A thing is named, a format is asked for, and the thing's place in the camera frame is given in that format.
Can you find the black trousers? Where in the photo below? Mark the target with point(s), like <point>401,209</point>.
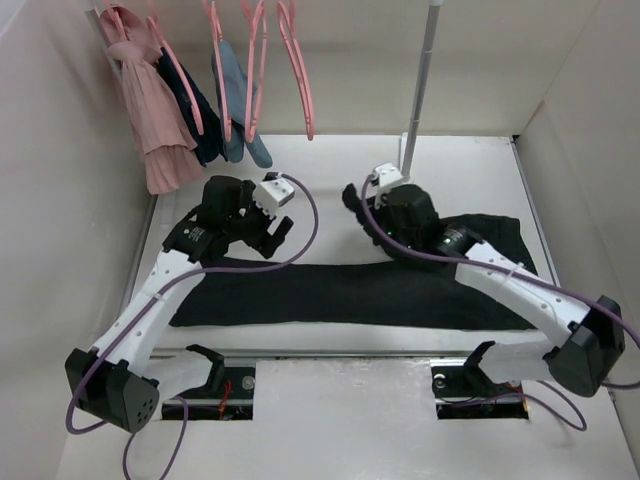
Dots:
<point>391,293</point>

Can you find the pink hanger with denim garment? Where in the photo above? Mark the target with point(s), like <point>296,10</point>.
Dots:
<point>211,13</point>

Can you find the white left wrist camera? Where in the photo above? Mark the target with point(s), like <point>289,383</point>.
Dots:
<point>272,193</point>

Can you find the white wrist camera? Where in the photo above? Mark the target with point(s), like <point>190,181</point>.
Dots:
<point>385,177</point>
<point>272,193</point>

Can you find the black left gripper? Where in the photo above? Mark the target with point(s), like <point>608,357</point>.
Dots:
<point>258,242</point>

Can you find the pink pleated garment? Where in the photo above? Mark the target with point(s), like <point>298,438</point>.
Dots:
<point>161,135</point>

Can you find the light blue denim garment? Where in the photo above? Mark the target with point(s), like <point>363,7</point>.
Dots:
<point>236,82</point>

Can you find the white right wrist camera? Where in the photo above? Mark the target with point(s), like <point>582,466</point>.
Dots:
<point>385,177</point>

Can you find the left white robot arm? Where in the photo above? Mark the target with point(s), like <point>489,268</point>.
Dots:
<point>115,379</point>

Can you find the empty pink hanger right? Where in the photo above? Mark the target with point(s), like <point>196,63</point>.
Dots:
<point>286,14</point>

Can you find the empty pink hanger left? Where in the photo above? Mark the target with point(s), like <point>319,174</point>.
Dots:
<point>256,64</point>

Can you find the metal rail at table front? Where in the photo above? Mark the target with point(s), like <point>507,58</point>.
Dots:
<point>311,354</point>

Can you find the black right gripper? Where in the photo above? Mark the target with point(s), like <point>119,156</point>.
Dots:
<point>383,207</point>

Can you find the grey metal rack pole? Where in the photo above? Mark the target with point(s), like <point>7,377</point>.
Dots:
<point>420,87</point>

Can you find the empty pink hanger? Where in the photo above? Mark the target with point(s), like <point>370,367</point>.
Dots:
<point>256,64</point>
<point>286,14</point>

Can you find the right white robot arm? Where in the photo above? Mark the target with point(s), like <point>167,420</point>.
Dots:
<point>582,338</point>

